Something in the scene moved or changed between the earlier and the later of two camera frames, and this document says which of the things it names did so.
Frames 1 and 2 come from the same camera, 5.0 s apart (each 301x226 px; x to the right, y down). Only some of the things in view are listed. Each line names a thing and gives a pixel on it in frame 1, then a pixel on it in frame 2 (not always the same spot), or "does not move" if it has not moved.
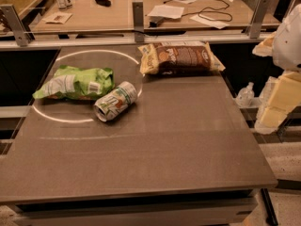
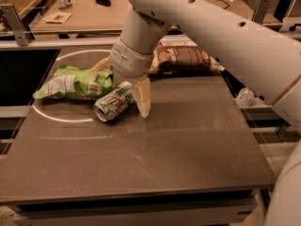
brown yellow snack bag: x=179 y=57 does not move
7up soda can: x=110 y=104 does not move
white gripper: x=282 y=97 to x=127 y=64
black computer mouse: x=102 y=1 does not move
